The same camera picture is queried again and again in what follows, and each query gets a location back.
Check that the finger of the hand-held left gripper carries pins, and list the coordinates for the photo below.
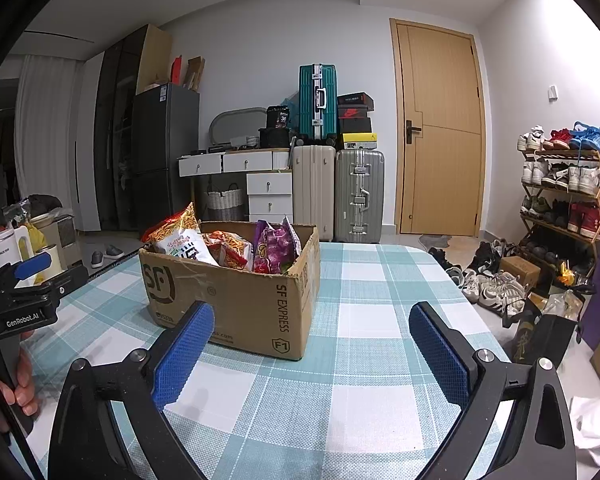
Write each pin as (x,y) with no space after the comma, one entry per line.
(62,285)
(32,265)

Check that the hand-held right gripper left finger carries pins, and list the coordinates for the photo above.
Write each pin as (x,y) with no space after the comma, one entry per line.
(182,355)

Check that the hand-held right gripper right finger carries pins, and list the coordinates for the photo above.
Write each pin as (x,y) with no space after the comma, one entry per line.
(440,355)

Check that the noodle snack packet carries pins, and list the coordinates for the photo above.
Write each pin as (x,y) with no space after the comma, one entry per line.
(180,240)
(227,250)

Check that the purple snack packet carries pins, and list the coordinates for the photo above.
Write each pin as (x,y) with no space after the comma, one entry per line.
(272,250)

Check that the person's left hand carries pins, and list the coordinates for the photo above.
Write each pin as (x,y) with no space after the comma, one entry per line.
(26,380)

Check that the white cup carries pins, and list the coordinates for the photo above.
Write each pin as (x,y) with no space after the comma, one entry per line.
(49,260)

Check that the yellow plastic bag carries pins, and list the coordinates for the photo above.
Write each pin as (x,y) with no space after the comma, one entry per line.
(36,240)

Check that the white kettle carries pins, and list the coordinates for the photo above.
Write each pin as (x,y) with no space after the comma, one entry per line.
(7,247)

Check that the beige bin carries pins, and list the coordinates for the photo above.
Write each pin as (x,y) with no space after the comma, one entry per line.
(60,235)

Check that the grey slipper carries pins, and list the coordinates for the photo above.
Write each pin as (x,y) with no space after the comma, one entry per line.
(97,260)
(113,252)

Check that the pile of loose shoes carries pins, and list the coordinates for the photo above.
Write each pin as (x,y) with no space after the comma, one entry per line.
(495,285)

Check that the black shopping bag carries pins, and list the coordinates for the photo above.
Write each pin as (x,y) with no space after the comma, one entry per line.
(545,335)

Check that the grey rag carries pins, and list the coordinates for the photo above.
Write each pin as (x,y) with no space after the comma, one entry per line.
(435,241)

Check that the small brown cardboard box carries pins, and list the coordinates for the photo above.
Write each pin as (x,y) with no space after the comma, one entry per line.
(520,271)

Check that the clear plastic bag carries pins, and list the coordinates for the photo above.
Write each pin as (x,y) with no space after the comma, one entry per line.
(562,304)

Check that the white curtain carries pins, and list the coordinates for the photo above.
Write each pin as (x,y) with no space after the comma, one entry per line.
(45,130)

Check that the yellow wrapper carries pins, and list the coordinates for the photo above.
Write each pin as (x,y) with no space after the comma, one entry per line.
(566,276)

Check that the woven laundry basket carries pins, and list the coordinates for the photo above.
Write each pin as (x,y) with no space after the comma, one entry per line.
(225,205)

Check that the dark grey fridge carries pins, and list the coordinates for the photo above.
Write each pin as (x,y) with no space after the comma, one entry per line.
(162,160)

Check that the dark tall wardrobe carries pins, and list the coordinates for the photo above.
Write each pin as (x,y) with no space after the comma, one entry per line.
(112,125)

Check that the white cloth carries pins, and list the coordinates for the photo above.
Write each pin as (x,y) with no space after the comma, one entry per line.
(595,425)

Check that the grey suitcase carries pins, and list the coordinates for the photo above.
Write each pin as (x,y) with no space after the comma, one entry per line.
(357,195)

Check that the white desk with drawers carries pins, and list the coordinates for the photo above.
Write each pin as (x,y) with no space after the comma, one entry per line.
(267,185)

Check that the beige suitcase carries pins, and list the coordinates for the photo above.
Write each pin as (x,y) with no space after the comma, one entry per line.
(312,190)

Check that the tan wooden door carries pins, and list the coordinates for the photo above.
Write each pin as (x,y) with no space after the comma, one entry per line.
(440,135)

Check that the shoe rack with shoes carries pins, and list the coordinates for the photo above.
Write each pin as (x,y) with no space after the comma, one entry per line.
(582,180)

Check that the yellow and black shoe box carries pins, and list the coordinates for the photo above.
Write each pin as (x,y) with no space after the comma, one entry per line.
(359,141)

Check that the grey oval framed panel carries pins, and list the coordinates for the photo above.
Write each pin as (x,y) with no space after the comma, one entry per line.
(230,127)

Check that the black basket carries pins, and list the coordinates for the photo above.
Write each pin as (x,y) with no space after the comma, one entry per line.
(275,138)

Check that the plain black shoe box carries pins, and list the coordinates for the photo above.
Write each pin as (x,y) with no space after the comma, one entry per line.
(355,126)

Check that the brown paper bag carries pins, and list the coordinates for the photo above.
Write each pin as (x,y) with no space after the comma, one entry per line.
(196,74)

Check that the black tub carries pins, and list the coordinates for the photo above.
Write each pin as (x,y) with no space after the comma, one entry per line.
(278,117)

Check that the black shoe box red label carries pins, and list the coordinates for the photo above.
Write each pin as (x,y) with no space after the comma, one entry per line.
(355,98)

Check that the teal suitcase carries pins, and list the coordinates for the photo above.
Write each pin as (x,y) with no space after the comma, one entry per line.
(317,105)

